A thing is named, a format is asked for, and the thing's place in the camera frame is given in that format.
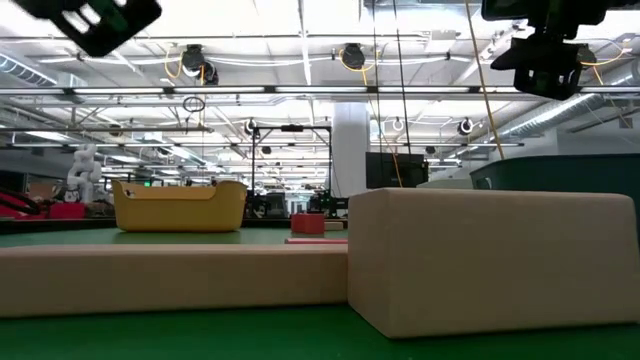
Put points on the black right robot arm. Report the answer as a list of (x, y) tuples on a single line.
[(550, 12)]

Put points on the silver ventilation duct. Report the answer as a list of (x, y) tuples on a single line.
[(560, 112)]

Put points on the red equipment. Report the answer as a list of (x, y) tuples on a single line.
[(65, 211)]

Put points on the black frame rig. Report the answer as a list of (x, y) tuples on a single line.
[(253, 165)]

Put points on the long natural wood block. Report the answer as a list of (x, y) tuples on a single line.
[(165, 280)]

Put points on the white robot figure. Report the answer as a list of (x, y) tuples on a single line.
[(85, 172)]

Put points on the small natural wood block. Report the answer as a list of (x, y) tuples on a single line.
[(335, 226)]

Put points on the black screen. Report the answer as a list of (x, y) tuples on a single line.
[(385, 172)]

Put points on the orange plastic bin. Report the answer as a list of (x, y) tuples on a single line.
[(180, 210)]

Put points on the red arch block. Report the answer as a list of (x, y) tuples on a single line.
[(307, 223)]

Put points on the white round pillar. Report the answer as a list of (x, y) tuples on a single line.
[(350, 150)]

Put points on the wide natural wood block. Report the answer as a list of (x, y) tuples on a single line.
[(490, 260)]

